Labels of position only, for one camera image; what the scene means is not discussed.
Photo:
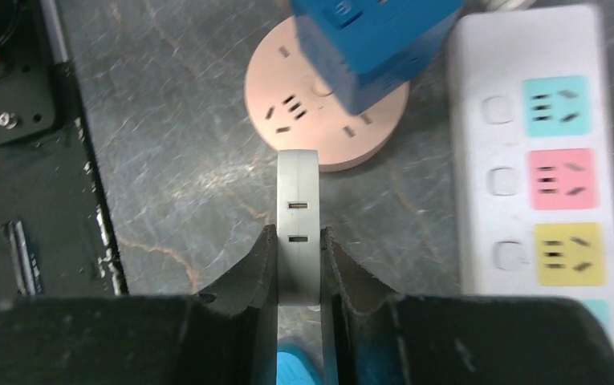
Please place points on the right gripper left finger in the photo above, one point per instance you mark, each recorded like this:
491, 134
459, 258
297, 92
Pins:
224, 334

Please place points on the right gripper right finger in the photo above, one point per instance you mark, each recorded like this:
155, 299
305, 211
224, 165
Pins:
375, 335

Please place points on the light blue plug adapter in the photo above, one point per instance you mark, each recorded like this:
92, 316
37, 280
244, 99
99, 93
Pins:
295, 367

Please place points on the white plug adapter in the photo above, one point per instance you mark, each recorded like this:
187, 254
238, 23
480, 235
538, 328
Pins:
298, 228

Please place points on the dark blue cube socket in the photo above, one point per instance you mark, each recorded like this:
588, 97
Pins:
365, 49

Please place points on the pink round socket base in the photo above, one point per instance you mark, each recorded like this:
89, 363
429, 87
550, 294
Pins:
291, 107

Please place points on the long white power strip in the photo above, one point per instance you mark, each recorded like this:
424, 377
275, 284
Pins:
530, 120

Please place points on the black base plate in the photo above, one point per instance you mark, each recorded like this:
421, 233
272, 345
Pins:
56, 235

